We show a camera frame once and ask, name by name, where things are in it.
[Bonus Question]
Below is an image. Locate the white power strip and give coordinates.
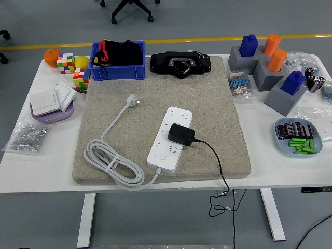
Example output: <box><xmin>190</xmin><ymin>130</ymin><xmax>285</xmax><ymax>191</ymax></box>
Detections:
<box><xmin>146</xmin><ymin>106</ymin><xmax>194</xmax><ymax>174</ymax></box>

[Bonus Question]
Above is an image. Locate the black plug adapter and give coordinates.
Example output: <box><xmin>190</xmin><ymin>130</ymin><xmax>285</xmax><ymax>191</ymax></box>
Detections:
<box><xmin>167</xmin><ymin>123</ymin><xmax>197</xmax><ymax>146</ymax></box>

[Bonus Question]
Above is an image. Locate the grey-brown mat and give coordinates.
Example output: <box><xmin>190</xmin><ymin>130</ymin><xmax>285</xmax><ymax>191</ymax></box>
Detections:
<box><xmin>72</xmin><ymin>54</ymin><xmax>252</xmax><ymax>185</ymax></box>

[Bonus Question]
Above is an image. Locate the black electronic device housing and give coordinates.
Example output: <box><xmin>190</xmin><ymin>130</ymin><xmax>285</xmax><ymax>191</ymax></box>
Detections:
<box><xmin>149</xmin><ymin>51</ymin><xmax>212</xmax><ymax>80</ymax></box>

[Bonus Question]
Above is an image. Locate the blue plastic bin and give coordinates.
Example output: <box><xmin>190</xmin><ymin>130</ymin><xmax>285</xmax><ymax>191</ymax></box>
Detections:
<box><xmin>88</xmin><ymin>40</ymin><xmax>146</xmax><ymax>82</ymax></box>

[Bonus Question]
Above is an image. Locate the black and red cloth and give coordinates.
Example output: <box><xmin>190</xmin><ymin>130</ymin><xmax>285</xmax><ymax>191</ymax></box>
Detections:
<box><xmin>91</xmin><ymin>39</ymin><xmax>143</xmax><ymax>77</ymax></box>

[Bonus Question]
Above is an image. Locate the bag of resistors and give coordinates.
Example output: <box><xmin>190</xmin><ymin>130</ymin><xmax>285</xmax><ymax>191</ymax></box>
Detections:
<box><xmin>226</xmin><ymin>68</ymin><xmax>257</xmax><ymax>101</ymax></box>

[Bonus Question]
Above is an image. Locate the colourful puzzle cube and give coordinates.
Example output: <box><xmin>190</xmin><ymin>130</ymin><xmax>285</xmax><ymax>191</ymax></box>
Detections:
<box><xmin>57</xmin><ymin>53</ymin><xmax>76</xmax><ymax>75</ymax></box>
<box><xmin>72</xmin><ymin>68</ymin><xmax>91</xmax><ymax>91</ymax></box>

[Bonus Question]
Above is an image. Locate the yellow lemon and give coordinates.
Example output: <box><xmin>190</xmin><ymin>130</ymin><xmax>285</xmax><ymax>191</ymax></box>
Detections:
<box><xmin>74</xmin><ymin>56</ymin><xmax>91</xmax><ymax>70</ymax></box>

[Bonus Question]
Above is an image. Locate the blue house-shaped block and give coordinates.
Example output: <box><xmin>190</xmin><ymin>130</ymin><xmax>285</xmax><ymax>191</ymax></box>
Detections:
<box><xmin>280</xmin><ymin>70</ymin><xmax>307</xmax><ymax>96</ymax></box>
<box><xmin>239</xmin><ymin>34</ymin><xmax>259</xmax><ymax>57</ymax></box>

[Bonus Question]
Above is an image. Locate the purple tray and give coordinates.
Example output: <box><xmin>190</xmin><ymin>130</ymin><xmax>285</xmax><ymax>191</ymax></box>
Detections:
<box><xmin>30</xmin><ymin>100</ymin><xmax>75</xmax><ymax>125</ymax></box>

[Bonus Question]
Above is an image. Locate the black office chair base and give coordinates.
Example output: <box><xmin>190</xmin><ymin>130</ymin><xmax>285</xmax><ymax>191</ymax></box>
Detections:
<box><xmin>100</xmin><ymin>0</ymin><xmax>161</xmax><ymax>25</ymax></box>

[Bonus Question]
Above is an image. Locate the grey stepped block holder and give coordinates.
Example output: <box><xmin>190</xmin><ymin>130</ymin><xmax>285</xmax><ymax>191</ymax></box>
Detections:
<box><xmin>228</xmin><ymin>44</ymin><xmax>308</xmax><ymax>117</ymax></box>

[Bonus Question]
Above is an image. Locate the light blue dish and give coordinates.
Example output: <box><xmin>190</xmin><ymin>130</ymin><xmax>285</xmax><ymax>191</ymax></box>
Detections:
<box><xmin>274</xmin><ymin>118</ymin><xmax>323</xmax><ymax>158</ymax></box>

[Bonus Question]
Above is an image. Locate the orange cylinder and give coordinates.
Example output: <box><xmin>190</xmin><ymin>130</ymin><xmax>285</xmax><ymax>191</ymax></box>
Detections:
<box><xmin>267</xmin><ymin>49</ymin><xmax>288</xmax><ymax>73</ymax></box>
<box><xmin>262</xmin><ymin>34</ymin><xmax>282</xmax><ymax>57</ymax></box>

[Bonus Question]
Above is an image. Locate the orange fruit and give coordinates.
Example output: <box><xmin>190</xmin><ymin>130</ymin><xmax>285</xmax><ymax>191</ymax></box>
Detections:
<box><xmin>43</xmin><ymin>48</ymin><xmax>62</xmax><ymax>68</ymax></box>

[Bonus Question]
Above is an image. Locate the pile of green cylinders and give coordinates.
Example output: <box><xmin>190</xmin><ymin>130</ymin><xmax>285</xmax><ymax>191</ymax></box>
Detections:
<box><xmin>289</xmin><ymin>137</ymin><xmax>317</xmax><ymax>155</ymax></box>

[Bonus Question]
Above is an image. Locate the bag of metal nuts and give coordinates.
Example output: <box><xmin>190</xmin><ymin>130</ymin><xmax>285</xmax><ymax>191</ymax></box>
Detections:
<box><xmin>2</xmin><ymin>120</ymin><xmax>54</xmax><ymax>157</ymax></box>

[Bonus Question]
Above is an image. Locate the clear bag of small parts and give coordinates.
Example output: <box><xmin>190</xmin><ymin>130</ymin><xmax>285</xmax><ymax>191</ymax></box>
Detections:
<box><xmin>284</xmin><ymin>51</ymin><xmax>321</xmax><ymax>76</ymax></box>

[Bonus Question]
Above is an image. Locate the empty clear plastic bag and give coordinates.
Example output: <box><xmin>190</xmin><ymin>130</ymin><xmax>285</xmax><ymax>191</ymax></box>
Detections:
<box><xmin>296</xmin><ymin>106</ymin><xmax>332</xmax><ymax>141</ymax></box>

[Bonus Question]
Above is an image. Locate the black table control panel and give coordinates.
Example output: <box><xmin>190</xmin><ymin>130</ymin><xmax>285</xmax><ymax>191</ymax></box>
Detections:
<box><xmin>301</xmin><ymin>186</ymin><xmax>332</xmax><ymax>194</ymax></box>

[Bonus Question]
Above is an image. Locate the thin black adapter cord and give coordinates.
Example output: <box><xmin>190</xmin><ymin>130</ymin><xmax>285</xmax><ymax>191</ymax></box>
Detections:
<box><xmin>193</xmin><ymin>139</ymin><xmax>247</xmax><ymax>249</ymax></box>

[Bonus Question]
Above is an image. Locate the white power cord with plug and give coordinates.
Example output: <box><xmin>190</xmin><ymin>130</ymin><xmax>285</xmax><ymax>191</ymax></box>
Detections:
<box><xmin>82</xmin><ymin>93</ymin><xmax>163</xmax><ymax>191</ymax></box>

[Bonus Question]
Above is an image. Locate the white wall switch panel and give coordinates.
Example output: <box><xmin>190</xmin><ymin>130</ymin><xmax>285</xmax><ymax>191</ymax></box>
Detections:
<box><xmin>30</xmin><ymin>90</ymin><xmax>61</xmax><ymax>117</ymax></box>
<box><xmin>54</xmin><ymin>81</ymin><xmax>77</xmax><ymax>112</ymax></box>

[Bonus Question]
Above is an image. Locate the black floor cable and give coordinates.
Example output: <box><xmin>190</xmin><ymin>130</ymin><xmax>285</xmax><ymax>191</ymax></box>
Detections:
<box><xmin>295</xmin><ymin>214</ymin><xmax>332</xmax><ymax>249</ymax></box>

